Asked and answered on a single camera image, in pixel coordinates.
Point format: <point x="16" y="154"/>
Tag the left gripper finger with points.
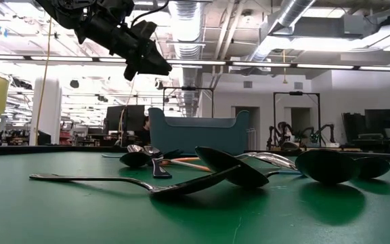
<point x="154" y="64"/>
<point x="152" y="47"/>

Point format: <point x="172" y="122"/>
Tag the all-metal spoon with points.
<point x="327" y="166"/>
<point x="159" y="171"/>
<point x="135" y="160"/>
<point x="188" y="188"/>

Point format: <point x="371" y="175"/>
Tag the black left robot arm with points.
<point x="76" y="13"/>

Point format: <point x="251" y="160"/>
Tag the black monitor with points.
<point x="125" y="117"/>

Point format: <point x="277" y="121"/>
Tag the person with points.
<point x="144" y="132"/>

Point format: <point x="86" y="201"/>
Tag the grey-blue plastic tub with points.
<point x="198" y="135"/>

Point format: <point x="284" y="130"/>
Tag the long light bar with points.
<point x="249" y="62"/>

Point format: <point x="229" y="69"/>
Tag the white pillar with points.
<point x="47" y="108"/>

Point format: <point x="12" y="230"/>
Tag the green table mat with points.
<point x="80" y="217"/>

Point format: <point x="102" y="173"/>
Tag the background robot arms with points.
<point x="317" y="132"/>

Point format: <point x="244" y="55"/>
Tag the grey ceiling air unit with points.
<point x="367" y="25"/>

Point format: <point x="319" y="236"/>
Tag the black desk equipment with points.
<point x="378" y="122"/>

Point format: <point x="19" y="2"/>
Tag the silver ventilation duct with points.
<point x="283" y="20"/>
<point x="186" y="34"/>

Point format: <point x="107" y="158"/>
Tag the black rig frame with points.
<point x="188" y="88"/>
<point x="296" y="93"/>

